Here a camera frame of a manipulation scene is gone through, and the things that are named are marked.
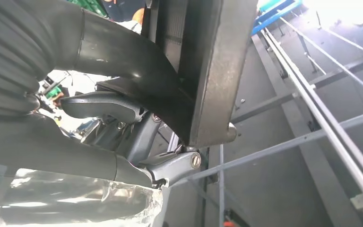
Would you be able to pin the person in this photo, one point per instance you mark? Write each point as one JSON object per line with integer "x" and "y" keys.
{"x": 119, "y": 9}

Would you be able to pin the grey metal bar frame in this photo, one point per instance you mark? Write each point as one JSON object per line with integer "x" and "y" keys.
{"x": 325, "y": 125}

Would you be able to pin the clear plastic film wrap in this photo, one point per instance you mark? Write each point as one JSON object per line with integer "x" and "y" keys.
{"x": 75, "y": 200}

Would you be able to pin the green object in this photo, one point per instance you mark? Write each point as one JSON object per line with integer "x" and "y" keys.
{"x": 87, "y": 4}

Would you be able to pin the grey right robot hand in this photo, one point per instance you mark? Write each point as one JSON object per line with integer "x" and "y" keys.
{"x": 43, "y": 150}

